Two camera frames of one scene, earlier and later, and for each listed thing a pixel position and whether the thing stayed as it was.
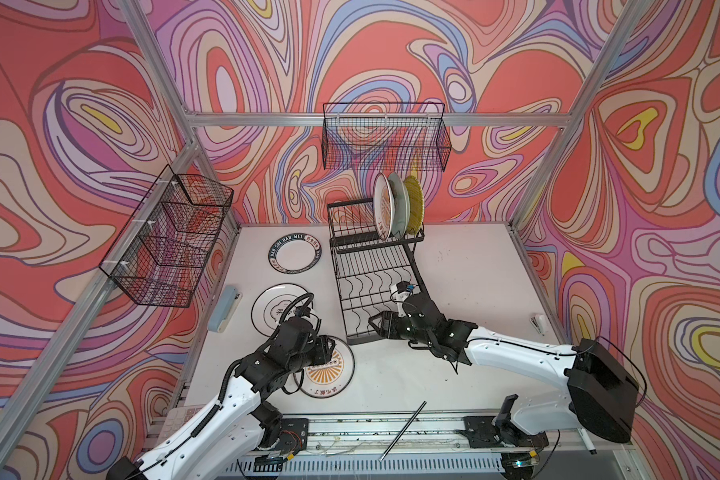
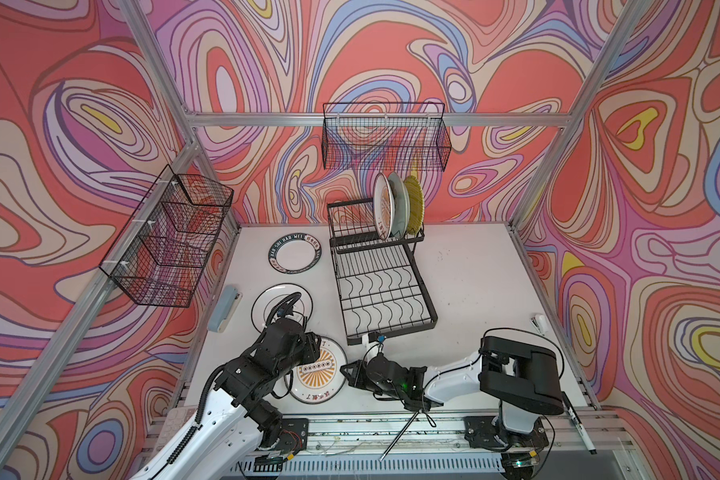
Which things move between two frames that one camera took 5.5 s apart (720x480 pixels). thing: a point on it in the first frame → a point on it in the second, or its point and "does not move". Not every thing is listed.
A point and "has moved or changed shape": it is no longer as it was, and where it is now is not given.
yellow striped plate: (417, 205) does not move
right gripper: (387, 322) → (359, 368)
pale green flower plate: (401, 202) does not move
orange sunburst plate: (383, 206) does not move
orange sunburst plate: (329, 379) has moved or changed shape
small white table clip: (539, 322) does not move
